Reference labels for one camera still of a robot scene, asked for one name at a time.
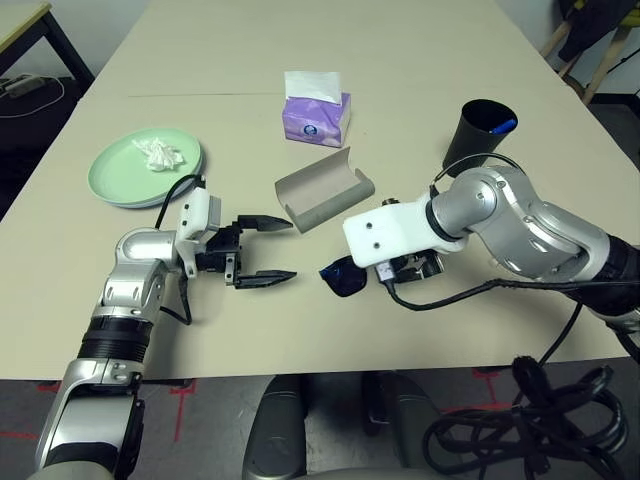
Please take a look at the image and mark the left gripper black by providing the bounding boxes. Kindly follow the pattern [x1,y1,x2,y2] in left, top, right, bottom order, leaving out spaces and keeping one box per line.
[195,214,299,292]

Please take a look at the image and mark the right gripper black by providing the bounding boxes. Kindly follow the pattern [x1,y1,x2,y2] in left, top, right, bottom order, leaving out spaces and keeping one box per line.
[389,251,446,285]

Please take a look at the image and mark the black sunglasses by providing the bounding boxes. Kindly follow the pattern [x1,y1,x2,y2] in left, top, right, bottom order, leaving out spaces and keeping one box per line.
[318,253,371,298]

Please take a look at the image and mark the grey glasses case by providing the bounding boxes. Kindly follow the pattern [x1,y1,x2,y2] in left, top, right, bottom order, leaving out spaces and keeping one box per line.
[273,146,376,235]

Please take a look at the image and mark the white tissue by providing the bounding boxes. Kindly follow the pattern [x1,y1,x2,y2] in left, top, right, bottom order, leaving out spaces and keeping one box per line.
[131,137,186,173]

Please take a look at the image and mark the green plate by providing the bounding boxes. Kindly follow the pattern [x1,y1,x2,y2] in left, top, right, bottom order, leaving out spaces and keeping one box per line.
[88,127,204,207]

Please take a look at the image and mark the black plastic cup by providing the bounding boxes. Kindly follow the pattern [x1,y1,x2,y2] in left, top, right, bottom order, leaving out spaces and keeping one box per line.
[442,98,520,177]

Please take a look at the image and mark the purple tissue pack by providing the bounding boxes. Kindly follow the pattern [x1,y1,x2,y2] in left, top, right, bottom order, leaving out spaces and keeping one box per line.
[281,70,352,150]

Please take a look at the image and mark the grey robot right leg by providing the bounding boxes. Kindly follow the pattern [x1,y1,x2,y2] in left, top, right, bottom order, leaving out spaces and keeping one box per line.
[362,372,451,471]

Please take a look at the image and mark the grey robot leg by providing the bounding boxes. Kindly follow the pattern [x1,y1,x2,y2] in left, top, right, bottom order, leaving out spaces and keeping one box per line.
[362,372,451,471]
[242,374,309,480]

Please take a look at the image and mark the black table foot bar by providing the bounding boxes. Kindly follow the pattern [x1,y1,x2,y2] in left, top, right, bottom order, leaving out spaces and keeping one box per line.
[142,378,196,390]

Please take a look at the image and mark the grey robot left leg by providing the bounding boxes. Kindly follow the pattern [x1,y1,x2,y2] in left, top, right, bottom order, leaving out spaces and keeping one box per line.
[242,374,309,480]

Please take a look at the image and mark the beige robot torso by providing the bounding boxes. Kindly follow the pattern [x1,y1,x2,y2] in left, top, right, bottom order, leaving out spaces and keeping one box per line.
[299,467,441,480]

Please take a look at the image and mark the wooden stool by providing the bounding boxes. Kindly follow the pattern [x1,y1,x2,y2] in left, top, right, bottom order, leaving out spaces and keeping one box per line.
[539,22,631,106]

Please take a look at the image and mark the black jacket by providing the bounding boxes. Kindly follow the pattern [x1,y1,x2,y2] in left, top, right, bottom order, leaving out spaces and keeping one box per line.
[557,0,640,61]

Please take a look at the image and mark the grey power adapter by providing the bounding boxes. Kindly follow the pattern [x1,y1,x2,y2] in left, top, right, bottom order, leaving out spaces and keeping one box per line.
[2,73,46,99]

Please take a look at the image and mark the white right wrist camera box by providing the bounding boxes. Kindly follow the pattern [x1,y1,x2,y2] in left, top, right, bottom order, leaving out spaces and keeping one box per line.
[342,193,471,266]

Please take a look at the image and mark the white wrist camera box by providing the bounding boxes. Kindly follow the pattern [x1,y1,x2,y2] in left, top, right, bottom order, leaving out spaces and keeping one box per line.
[342,193,471,266]
[177,187,222,277]

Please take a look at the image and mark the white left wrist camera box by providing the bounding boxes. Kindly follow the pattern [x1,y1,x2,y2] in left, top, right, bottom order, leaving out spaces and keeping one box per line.
[177,187,222,277]

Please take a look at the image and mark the black left camera cable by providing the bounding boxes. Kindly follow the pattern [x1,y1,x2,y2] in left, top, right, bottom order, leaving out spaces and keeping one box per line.
[154,173,207,326]

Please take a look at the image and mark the black cable bundle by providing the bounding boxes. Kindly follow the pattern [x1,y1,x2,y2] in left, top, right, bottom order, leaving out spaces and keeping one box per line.
[422,354,631,480]

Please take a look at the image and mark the white looped floor cable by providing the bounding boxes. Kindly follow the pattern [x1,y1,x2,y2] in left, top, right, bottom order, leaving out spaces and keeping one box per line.
[0,74,65,120]

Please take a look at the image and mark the beige side table black frame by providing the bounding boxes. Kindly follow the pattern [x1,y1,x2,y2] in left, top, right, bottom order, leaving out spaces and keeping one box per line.
[0,0,96,81]

